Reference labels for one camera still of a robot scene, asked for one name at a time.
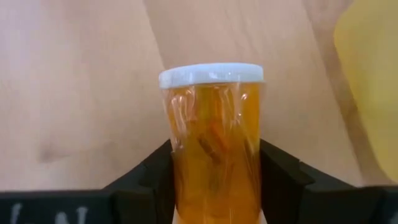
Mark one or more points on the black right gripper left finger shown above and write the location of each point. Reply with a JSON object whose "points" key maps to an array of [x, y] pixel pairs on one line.
{"points": [[146, 193]]}

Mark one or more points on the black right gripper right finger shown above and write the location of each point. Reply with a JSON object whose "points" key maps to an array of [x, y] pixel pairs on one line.
{"points": [[289, 193]]}

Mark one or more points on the orange pill bottle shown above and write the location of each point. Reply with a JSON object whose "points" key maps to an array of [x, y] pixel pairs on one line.
{"points": [[214, 124]]}

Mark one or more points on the yellow plastic bin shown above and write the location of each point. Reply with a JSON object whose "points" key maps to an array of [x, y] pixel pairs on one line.
{"points": [[373, 77]]}

